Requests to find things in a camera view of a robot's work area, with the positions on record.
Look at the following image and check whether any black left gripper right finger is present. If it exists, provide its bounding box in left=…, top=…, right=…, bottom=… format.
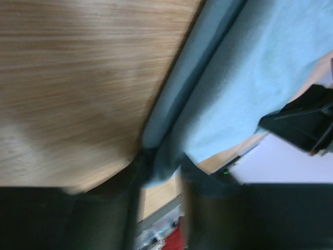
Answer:
left=180, top=156, right=332, bottom=249

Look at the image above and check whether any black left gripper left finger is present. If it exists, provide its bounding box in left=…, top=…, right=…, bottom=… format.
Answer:
left=1, top=150, right=155, bottom=249

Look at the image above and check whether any blue-grey t shirt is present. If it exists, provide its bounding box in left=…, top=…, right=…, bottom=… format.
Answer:
left=142, top=1, right=332, bottom=187

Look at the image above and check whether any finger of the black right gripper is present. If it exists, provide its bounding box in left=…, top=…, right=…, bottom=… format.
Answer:
left=259, top=84, right=332, bottom=155

